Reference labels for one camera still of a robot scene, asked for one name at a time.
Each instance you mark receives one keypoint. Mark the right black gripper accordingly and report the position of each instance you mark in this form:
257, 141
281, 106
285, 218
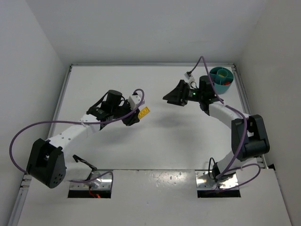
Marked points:
184, 93

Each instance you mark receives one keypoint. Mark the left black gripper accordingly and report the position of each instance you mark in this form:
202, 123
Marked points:
131, 117

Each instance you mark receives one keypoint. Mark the yellow lego plate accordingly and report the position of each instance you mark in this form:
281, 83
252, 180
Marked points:
143, 112

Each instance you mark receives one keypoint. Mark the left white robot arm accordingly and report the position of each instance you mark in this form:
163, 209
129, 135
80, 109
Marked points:
53, 161

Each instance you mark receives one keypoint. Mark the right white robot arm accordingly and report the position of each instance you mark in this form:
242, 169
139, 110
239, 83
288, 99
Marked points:
249, 138

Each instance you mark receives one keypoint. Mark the teal divided round container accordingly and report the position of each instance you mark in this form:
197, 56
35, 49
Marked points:
219, 81

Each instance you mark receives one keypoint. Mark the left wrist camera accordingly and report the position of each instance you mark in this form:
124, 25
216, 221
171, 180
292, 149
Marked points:
134, 100

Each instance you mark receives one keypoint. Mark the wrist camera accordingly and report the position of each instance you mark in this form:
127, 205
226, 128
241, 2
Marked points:
189, 77
134, 100

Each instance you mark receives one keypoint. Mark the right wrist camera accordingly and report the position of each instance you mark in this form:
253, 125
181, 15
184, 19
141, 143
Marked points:
189, 77

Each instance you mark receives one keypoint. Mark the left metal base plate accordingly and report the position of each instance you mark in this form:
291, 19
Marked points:
103, 181

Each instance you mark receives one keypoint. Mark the metal base plate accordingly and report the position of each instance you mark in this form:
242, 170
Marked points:
205, 183
103, 181

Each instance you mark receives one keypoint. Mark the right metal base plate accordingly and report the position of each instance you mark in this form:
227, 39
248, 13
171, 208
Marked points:
205, 183

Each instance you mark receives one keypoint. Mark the aluminium frame rail left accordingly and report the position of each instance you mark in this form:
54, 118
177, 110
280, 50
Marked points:
20, 200

